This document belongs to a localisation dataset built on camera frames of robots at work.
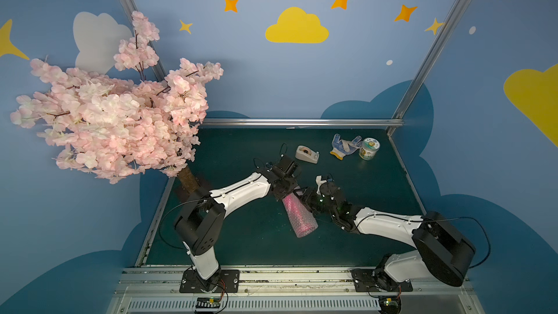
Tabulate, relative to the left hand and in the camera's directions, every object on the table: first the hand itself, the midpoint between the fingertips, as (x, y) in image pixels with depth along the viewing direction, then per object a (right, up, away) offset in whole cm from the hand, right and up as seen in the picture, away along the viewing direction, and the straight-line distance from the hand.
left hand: (296, 185), depth 89 cm
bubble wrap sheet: (+2, -12, -9) cm, 15 cm away
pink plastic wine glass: (+1, -12, -9) cm, 14 cm away
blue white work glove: (+26, +16, +26) cm, 40 cm away
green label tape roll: (+37, +15, +17) cm, 43 cm away
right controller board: (+31, -38, -15) cm, 52 cm away
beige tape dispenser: (+7, +12, +19) cm, 24 cm away
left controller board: (-32, -38, -16) cm, 52 cm away
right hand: (0, -2, -4) cm, 5 cm away
